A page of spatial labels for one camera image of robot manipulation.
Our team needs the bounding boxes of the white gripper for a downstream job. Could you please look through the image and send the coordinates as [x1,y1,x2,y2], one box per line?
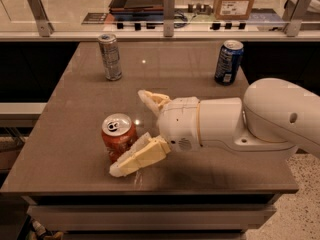
[109,90,200,177]

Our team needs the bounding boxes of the orange coke can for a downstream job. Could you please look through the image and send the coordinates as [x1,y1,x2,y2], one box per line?
[101,113,138,163]

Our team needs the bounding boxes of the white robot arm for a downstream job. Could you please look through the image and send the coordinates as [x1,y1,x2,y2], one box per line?
[109,78,320,177]

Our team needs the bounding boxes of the silver redbull can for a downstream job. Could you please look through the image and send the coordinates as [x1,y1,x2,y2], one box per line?
[98,34,122,81]

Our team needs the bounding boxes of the blue pepsi can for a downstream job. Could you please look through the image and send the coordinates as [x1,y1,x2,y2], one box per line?
[214,40,244,85]

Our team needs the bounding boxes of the cardboard box with label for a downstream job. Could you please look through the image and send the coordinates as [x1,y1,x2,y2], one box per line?
[214,0,255,20]

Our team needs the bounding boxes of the middle metal bracket post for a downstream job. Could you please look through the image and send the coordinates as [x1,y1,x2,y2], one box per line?
[163,0,175,37]

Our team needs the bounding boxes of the metal bracket post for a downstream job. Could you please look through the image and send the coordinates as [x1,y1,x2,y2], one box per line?
[27,0,54,37]
[163,0,175,37]
[282,0,312,37]

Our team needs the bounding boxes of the left metal bracket post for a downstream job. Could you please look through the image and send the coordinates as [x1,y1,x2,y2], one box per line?
[27,0,54,37]

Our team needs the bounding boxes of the right metal bracket post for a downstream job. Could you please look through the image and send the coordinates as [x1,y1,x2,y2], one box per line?
[282,0,312,37]

